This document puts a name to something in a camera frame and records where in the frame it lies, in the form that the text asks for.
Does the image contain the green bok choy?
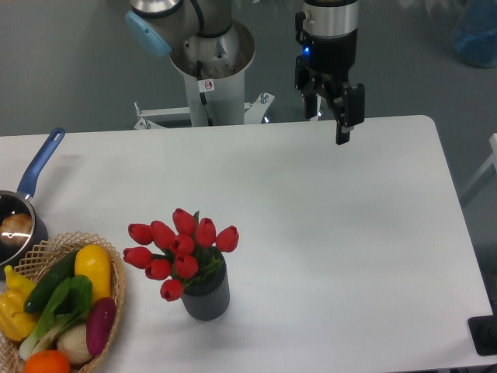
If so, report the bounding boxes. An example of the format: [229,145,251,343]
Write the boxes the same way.
[19,275,92,361]

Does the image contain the red tulip bouquet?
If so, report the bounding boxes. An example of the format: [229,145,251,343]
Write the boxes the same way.
[123,207,239,302]

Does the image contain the white furniture frame at right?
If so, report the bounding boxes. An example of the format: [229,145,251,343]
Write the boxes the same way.
[459,133,496,206]

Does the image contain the green cucumber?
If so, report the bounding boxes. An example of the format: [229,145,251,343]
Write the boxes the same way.
[24,250,78,314]

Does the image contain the blue bag in background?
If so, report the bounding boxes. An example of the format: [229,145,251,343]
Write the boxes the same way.
[450,0,496,68]

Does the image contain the bread roll in pan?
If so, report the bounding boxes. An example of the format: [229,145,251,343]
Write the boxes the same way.
[1,213,33,247]

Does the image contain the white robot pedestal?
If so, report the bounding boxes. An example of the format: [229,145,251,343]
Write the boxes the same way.
[134,20,275,130]

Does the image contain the black device at table edge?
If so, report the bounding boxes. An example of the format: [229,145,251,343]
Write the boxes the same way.
[467,315,496,356]

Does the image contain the purple eggplant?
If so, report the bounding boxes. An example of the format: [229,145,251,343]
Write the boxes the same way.
[86,297,116,357]

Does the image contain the yellow bell pepper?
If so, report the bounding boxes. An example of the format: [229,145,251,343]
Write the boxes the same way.
[1,265,39,342]

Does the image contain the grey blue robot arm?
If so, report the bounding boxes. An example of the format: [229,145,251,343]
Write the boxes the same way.
[125,1,365,145]

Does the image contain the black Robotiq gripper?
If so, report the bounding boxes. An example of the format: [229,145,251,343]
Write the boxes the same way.
[294,30,365,145]

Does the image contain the yellow squash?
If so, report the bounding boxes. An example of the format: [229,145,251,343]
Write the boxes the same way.
[75,244,111,304]

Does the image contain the dark grey ribbed vase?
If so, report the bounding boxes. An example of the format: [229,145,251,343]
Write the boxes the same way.
[181,256,231,321]

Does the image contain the orange fruit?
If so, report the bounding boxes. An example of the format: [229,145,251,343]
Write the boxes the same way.
[23,350,71,373]

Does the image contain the blue handled saucepan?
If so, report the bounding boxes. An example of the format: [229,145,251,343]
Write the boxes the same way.
[1,127,65,268]

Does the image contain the white garlic bulb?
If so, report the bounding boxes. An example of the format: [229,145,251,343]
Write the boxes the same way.
[57,324,93,365]

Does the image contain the woven wicker basket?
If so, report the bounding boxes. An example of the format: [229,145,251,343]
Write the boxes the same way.
[14,232,126,372]

